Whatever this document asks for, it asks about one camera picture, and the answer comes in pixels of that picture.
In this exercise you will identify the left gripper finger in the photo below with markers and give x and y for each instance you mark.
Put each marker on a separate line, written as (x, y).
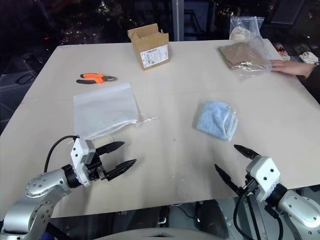
(122, 168)
(111, 147)

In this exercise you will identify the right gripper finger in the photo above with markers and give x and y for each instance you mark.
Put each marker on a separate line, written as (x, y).
(246, 152)
(226, 176)

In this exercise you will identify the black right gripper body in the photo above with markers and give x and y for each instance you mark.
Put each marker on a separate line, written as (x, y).
(247, 190)

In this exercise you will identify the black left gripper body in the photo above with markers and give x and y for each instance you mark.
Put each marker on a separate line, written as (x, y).
(96, 170)

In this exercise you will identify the person's dark-sleeved forearm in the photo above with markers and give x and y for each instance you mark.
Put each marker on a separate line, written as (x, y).
(314, 82)

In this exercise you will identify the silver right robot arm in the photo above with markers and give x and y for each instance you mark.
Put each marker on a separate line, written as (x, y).
(297, 207)

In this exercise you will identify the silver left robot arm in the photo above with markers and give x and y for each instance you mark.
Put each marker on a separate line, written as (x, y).
(37, 190)

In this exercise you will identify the clear plastic zip bag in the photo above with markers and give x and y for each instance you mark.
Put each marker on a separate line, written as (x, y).
(105, 110)

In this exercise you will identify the light blue cloth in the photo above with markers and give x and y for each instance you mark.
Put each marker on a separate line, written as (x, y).
(212, 120)

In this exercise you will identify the bagged brown cloth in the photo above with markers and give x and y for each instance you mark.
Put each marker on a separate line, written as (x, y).
(242, 53)

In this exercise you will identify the person's bare hand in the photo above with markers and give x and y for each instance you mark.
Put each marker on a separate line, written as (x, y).
(290, 67)

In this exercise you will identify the open brown cardboard box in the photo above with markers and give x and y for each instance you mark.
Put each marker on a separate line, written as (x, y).
(153, 50)

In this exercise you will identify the red and white small item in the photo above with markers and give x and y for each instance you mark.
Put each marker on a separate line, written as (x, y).
(282, 51)

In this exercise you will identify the white crumpled cloth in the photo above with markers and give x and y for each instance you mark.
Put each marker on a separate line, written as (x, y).
(308, 57)

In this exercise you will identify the white roll in plastic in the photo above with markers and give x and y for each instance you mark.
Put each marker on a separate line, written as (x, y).
(238, 33)

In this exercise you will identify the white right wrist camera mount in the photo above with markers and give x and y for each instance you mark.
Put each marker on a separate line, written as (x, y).
(265, 175)

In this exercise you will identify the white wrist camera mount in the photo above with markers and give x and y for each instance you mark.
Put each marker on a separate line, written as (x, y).
(80, 152)
(265, 175)

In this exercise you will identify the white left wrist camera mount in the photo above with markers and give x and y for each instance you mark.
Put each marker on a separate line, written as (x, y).
(80, 152)

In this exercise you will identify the white window post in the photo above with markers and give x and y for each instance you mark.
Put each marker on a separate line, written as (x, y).
(180, 20)

